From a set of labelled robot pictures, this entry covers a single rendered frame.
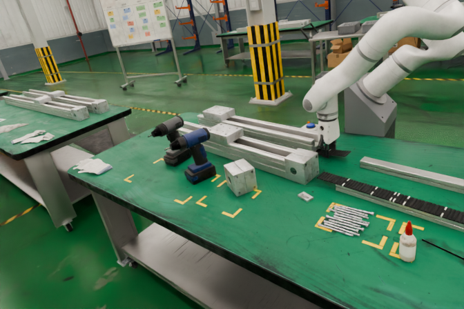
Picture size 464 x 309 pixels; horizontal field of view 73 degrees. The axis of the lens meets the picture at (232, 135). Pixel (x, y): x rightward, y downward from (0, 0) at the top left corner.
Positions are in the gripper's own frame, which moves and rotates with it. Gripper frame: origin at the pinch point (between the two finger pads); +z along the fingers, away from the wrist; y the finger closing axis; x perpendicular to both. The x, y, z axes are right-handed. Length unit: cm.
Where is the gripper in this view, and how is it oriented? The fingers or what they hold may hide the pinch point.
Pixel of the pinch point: (329, 150)
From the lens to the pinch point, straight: 142.0
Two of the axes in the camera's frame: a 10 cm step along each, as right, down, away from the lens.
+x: -6.9, -1.8, 7.0
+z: 1.6, 9.1, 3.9
